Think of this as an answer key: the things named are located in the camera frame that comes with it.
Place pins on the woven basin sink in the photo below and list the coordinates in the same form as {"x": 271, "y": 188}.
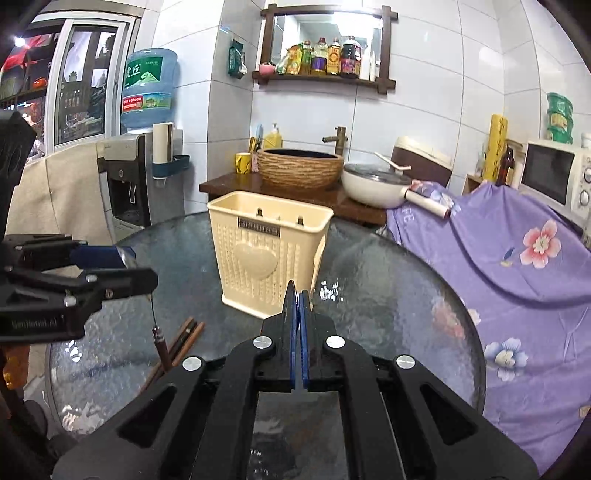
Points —
{"x": 300, "y": 170}

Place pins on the purple label oil bottle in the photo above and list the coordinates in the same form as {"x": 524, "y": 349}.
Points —
{"x": 319, "y": 60}

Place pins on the orange label oil bottle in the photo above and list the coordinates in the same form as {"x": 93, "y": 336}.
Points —
{"x": 334, "y": 57}

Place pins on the white microwave oven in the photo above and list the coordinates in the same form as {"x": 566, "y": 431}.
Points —
{"x": 551, "y": 173}

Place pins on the grey water dispenser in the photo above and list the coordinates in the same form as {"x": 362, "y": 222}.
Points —
{"x": 122, "y": 180}

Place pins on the brown white rice cooker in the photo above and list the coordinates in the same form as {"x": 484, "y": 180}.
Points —
{"x": 422, "y": 157}

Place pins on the glass sliding door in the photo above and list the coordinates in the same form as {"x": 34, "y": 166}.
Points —
{"x": 87, "y": 78}

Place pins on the yellow roll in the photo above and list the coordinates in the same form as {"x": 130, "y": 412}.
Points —
{"x": 495, "y": 147}

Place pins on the small wooden box shelf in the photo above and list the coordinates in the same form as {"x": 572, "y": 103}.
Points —
{"x": 471, "y": 183}

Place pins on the blue water jug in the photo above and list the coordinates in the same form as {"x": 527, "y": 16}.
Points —
{"x": 148, "y": 90}

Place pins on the green bottle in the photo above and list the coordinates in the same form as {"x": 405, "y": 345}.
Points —
{"x": 307, "y": 57}

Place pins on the white spatula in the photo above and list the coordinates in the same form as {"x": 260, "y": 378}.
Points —
{"x": 392, "y": 161}

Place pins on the bronze faucet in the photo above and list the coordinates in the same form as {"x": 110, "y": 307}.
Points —
{"x": 339, "y": 141}

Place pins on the pink bowl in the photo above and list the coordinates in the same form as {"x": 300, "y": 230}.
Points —
{"x": 267, "y": 69}

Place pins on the white pan with glass lid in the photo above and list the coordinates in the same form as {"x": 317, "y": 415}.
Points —
{"x": 374, "y": 187}

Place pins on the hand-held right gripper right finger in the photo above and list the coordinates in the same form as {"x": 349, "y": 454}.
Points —
{"x": 304, "y": 346}

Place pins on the white bottle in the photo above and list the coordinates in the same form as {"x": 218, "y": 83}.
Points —
{"x": 368, "y": 67}

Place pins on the beige cloth cover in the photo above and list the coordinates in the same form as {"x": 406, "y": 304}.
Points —
{"x": 64, "y": 194}

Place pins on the red hanging decoration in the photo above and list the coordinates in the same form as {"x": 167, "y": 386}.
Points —
{"x": 25, "y": 53}

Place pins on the wooden framed mirror shelf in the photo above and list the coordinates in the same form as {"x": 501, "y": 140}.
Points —
{"x": 323, "y": 82}

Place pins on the purple floral cloth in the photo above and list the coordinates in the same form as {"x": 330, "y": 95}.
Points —
{"x": 508, "y": 286}

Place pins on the person's left hand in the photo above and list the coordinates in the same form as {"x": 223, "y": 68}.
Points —
{"x": 16, "y": 364}

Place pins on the brown glass bottle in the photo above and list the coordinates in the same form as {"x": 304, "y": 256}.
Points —
{"x": 506, "y": 168}

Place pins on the dark sauce bottle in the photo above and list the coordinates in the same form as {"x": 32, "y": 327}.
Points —
{"x": 350, "y": 57}

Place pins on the yellow soap pump bottle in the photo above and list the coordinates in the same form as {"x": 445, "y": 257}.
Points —
{"x": 273, "y": 137}

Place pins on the cream plastic utensil holder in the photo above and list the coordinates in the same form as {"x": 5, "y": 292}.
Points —
{"x": 263, "y": 249}

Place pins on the stack of green noodle cups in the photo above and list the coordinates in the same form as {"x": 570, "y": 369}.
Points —
{"x": 559, "y": 117}

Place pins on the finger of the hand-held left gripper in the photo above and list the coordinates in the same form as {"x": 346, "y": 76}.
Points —
{"x": 129, "y": 281}
{"x": 99, "y": 256}

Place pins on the green packet on wall hook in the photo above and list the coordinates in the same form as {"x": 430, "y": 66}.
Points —
{"x": 237, "y": 59}

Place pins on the green yellow packet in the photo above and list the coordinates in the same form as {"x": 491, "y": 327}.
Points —
{"x": 281, "y": 63}

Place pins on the yellow mug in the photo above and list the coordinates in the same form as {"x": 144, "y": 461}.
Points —
{"x": 243, "y": 163}

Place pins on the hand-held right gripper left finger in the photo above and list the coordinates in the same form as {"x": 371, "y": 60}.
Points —
{"x": 291, "y": 346}

